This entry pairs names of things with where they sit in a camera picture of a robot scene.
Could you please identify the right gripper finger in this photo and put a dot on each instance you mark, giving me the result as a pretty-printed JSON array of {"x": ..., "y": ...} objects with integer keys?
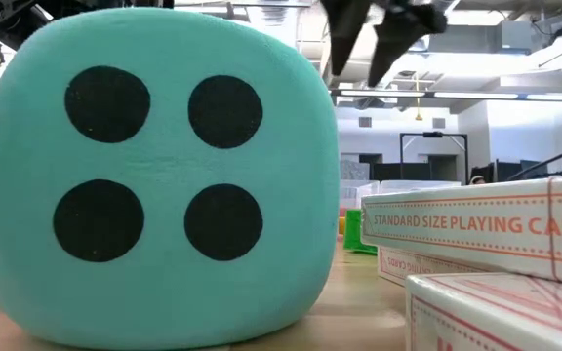
[
  {"x": 403, "y": 34},
  {"x": 344, "y": 29}
]

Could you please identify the small red studded brick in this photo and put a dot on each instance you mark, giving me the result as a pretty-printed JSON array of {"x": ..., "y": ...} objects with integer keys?
[{"x": 342, "y": 212}]

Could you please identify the orange studded plate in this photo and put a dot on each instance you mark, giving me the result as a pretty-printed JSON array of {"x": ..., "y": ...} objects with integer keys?
[{"x": 341, "y": 226}]

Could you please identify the wide green toy block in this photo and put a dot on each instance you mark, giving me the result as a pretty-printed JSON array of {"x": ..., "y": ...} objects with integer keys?
[{"x": 359, "y": 234}]

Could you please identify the rubber-banded playing card deck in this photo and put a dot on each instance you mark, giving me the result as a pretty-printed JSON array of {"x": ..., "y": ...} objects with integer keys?
[{"x": 456, "y": 244}]

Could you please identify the teal plush dice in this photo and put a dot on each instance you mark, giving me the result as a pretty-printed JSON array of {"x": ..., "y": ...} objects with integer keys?
[{"x": 164, "y": 302}]

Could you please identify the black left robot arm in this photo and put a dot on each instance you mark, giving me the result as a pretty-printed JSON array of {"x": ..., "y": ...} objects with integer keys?
[{"x": 3, "y": 19}]

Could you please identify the yellow hanging pendant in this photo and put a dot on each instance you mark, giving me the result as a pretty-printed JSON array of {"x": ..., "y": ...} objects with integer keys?
[{"x": 418, "y": 117}]

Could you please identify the clear plastic bin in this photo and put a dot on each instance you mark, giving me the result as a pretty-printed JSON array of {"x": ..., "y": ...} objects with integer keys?
[
  {"x": 359, "y": 192},
  {"x": 417, "y": 186}
]

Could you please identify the person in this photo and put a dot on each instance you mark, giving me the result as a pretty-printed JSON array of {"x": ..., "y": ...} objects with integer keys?
[{"x": 477, "y": 180}]

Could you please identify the dark desk monitor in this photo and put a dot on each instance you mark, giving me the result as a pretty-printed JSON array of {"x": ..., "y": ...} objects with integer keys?
[{"x": 520, "y": 170}]

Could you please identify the pink-backed playing card deck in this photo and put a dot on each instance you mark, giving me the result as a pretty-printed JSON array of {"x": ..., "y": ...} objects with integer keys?
[{"x": 408, "y": 265}]

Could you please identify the red-backed playing card deck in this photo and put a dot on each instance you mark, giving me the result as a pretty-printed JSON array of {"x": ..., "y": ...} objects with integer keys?
[{"x": 481, "y": 317}]

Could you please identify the black rig frame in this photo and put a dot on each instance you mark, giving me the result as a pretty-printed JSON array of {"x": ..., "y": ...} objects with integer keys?
[{"x": 432, "y": 134}]

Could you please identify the black aluminium table frame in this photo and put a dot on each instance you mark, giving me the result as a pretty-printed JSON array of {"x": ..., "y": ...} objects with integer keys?
[{"x": 554, "y": 158}]

